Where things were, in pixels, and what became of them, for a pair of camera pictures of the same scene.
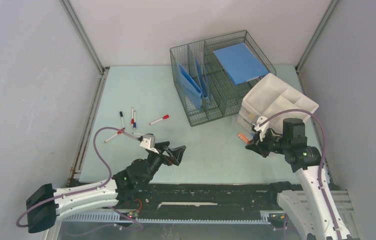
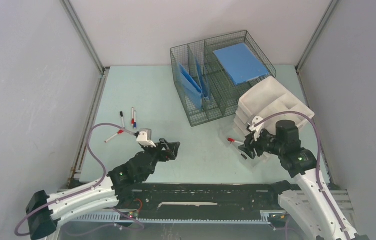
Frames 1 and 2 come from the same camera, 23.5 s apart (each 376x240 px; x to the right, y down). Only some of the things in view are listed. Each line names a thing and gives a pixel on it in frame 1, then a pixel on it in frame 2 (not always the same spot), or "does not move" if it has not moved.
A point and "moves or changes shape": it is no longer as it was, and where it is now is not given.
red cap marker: [164, 117] -> [233, 140]
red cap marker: [119, 132] does not move
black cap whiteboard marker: [121, 114] does not move
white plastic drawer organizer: [271, 96] moves or changes shape
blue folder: [241, 64] does not move
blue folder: [190, 87] does not move
